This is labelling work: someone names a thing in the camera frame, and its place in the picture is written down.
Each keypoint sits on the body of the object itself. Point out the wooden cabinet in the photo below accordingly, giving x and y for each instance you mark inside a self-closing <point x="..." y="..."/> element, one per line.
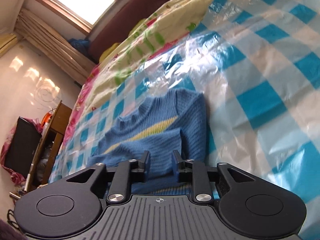
<point x="57" y="120"/>

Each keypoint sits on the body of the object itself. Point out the orange item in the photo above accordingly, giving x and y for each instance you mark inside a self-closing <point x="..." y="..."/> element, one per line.
<point x="46" y="120"/>

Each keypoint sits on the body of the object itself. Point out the blue bag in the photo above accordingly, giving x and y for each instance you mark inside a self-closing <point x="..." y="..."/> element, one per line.
<point x="78" y="47"/>

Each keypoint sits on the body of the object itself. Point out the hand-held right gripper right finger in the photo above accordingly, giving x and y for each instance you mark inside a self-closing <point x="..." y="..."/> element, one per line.
<point x="176" y="170"/>

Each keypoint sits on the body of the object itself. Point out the blue white checkered plastic sheet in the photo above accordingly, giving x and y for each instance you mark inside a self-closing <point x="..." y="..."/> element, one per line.
<point x="262" y="80"/>

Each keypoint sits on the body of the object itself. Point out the black box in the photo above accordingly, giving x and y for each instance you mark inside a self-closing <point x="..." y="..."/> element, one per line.
<point x="22" y="147"/>

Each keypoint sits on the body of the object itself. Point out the floral cream pink quilt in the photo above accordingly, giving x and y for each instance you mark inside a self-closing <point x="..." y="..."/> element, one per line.
<point x="160" y="22"/>

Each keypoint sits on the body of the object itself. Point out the blue yellow-striped knit sweater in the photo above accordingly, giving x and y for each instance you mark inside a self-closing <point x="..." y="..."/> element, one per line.
<point x="160" y="150"/>

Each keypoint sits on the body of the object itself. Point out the yellow-green cushion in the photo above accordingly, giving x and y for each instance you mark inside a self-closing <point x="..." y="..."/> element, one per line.
<point x="141" y="22"/>

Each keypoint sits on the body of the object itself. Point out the beige curtain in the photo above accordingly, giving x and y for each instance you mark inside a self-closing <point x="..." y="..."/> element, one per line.
<point x="50" y="42"/>

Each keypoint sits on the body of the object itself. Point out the yellow cushion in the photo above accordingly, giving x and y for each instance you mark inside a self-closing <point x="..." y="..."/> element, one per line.
<point x="108" y="52"/>

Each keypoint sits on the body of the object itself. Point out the maroon upholstered bench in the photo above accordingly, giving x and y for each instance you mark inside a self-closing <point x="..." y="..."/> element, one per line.
<point x="140" y="17"/>

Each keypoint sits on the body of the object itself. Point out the pink plastic bag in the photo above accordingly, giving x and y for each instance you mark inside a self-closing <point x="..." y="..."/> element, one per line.
<point x="6" y="150"/>

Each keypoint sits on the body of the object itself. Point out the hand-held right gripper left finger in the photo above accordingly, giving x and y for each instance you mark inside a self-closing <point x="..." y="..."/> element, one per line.
<point x="147" y="168"/>

